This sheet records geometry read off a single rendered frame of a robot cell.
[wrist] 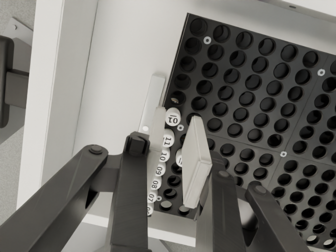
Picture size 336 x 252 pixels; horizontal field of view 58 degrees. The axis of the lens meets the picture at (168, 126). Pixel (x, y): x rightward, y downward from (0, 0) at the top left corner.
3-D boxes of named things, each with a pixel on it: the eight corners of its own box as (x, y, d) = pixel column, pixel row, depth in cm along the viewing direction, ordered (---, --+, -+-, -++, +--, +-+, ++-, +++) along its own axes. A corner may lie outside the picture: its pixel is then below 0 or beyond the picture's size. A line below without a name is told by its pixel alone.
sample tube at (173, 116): (167, 94, 28) (166, 111, 24) (180, 96, 28) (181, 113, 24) (165, 107, 28) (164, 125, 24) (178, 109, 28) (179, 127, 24)
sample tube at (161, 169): (152, 150, 30) (149, 175, 26) (155, 139, 30) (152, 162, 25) (164, 153, 30) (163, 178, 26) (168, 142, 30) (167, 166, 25)
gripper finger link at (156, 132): (148, 198, 16) (134, 195, 16) (156, 143, 23) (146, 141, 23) (162, 150, 15) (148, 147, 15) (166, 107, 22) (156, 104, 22)
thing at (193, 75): (136, 202, 29) (135, 206, 28) (188, 13, 23) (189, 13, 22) (155, 206, 29) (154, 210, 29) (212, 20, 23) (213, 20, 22)
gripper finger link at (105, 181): (134, 203, 15) (72, 188, 14) (144, 155, 19) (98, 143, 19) (141, 177, 14) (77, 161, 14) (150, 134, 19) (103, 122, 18)
